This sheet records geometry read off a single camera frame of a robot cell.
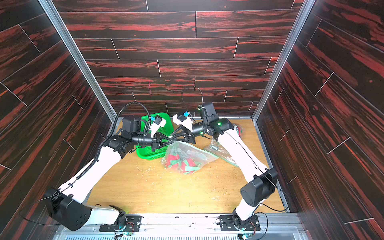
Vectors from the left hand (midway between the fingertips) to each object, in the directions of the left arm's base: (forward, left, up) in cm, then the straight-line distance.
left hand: (173, 142), depth 68 cm
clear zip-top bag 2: (+16, -23, -27) cm, 39 cm away
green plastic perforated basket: (+14, +23, -31) cm, 40 cm away
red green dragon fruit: (-2, -4, -20) cm, 20 cm away
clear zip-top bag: (+5, -4, -22) cm, 23 cm away
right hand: (+3, -1, +2) cm, 4 cm away
